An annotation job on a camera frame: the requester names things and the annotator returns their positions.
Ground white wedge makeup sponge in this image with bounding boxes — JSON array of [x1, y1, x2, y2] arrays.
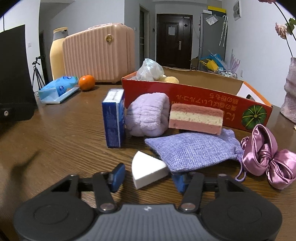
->
[[132, 151, 169, 189]]

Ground clear plastic bundle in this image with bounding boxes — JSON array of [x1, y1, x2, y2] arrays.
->
[[136, 58, 165, 81]]

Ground black paper bag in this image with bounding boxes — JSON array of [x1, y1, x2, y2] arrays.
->
[[0, 25, 36, 105]]

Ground purple woven pouch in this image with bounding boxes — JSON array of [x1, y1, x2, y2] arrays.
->
[[145, 128, 246, 182]]

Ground blue tissue pack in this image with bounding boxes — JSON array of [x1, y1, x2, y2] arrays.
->
[[38, 76, 79, 104]]

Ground yellow thermos bottle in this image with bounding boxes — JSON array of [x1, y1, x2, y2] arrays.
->
[[50, 27, 68, 80]]

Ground pink and cream layered sponge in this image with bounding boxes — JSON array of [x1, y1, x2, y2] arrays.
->
[[169, 103, 224, 135]]

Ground blue and white small box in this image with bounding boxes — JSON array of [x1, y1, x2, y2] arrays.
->
[[102, 88, 125, 148]]

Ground orange fruit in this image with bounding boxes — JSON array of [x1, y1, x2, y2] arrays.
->
[[78, 75, 95, 91]]

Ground lilac rolled towel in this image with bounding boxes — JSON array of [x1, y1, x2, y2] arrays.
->
[[125, 92, 170, 137]]

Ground orange cardboard box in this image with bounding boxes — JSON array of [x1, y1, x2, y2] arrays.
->
[[121, 67, 273, 132]]

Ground pink ribbed suitcase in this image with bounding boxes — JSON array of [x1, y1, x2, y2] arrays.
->
[[62, 23, 135, 83]]

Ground pink textured vase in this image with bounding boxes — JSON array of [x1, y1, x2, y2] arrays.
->
[[280, 57, 296, 123]]

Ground dark wooden door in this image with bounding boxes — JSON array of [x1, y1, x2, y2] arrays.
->
[[156, 14, 193, 69]]

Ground grey refrigerator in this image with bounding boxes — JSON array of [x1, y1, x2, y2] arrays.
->
[[198, 10, 228, 60]]

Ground yellow box on refrigerator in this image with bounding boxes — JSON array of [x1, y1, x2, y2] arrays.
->
[[208, 6, 227, 14]]

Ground dried pink roses bouquet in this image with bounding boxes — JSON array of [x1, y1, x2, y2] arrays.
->
[[259, 0, 295, 57]]

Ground black camera tripod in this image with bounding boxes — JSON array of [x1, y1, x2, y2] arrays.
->
[[32, 56, 45, 92]]

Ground pink satin drawstring bag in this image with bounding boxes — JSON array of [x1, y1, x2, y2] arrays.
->
[[241, 124, 295, 190]]

